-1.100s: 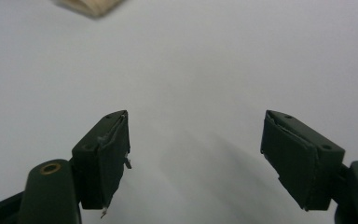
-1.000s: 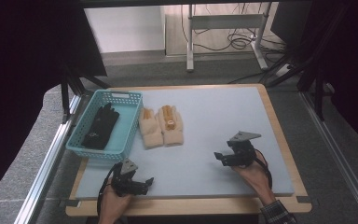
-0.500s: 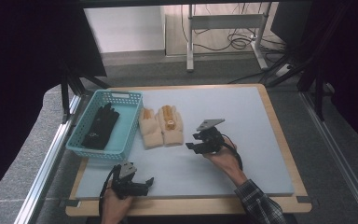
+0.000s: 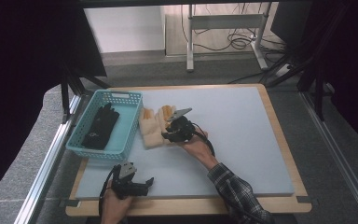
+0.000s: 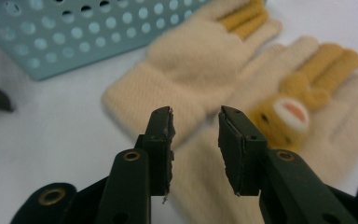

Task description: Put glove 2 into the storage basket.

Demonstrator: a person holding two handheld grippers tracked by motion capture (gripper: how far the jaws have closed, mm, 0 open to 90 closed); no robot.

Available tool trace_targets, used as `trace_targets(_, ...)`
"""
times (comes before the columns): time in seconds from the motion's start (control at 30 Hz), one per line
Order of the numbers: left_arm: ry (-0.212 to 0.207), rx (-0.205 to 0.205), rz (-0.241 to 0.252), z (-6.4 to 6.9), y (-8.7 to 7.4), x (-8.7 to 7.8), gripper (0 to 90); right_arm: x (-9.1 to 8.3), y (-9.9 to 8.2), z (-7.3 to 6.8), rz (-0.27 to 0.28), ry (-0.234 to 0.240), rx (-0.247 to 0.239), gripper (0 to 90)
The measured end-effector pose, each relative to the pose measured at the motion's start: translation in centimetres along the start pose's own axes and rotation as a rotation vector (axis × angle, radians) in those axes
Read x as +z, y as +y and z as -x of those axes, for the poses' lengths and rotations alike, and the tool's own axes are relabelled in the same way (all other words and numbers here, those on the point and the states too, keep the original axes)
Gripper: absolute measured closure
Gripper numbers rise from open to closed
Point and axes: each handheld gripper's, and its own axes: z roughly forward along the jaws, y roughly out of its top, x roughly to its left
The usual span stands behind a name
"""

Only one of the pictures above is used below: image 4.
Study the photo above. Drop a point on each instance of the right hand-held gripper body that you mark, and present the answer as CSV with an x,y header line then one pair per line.
x,y
181,127

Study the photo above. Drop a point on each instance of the light blue plastic basket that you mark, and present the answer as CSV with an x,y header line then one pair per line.
x,y
126,137

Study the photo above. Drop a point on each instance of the beige fluffy glove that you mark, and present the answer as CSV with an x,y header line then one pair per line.
x,y
163,116
150,132

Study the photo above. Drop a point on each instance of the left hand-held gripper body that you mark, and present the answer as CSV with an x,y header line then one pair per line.
x,y
125,183

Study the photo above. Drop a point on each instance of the black glove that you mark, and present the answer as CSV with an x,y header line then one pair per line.
x,y
101,127

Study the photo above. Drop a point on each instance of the aluminium rail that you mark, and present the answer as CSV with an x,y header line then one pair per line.
x,y
332,146
48,165

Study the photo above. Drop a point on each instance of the person's left hand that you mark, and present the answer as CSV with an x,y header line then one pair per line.
x,y
115,207

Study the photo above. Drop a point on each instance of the black curtain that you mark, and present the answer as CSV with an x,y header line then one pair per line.
x,y
354,62
21,77

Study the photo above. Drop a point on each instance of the white metal desk frame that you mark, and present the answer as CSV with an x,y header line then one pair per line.
x,y
223,21

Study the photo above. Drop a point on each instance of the grey foam mat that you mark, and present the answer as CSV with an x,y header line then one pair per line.
x,y
245,140

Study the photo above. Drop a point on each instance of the black stand legs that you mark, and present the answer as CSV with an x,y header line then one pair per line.
x,y
65,93
318,93

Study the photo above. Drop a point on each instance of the white power strip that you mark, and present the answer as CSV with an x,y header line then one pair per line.
x,y
282,70

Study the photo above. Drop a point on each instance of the person's right hand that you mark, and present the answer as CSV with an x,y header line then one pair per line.
x,y
199,149

